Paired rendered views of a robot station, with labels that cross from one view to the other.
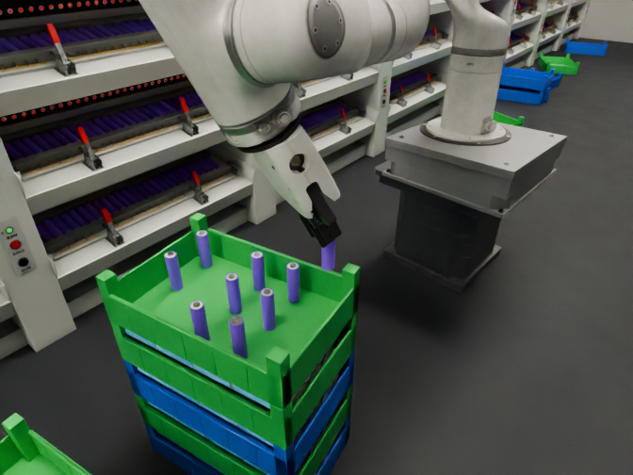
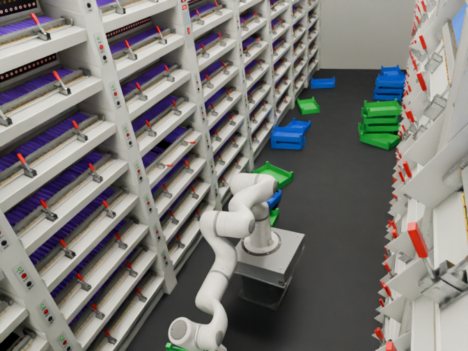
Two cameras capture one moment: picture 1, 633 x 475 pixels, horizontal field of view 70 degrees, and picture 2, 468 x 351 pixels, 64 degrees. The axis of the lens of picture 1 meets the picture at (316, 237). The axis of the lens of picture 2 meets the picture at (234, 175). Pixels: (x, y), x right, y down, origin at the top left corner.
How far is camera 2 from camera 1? 107 cm
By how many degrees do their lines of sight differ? 10
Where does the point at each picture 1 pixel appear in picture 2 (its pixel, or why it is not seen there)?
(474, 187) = (270, 277)
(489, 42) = (261, 216)
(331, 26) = (220, 338)
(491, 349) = (294, 340)
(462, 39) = not seen: hidden behind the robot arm
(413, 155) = (242, 265)
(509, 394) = not seen: outside the picture
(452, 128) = (255, 246)
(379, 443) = not seen: outside the picture
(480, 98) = (264, 235)
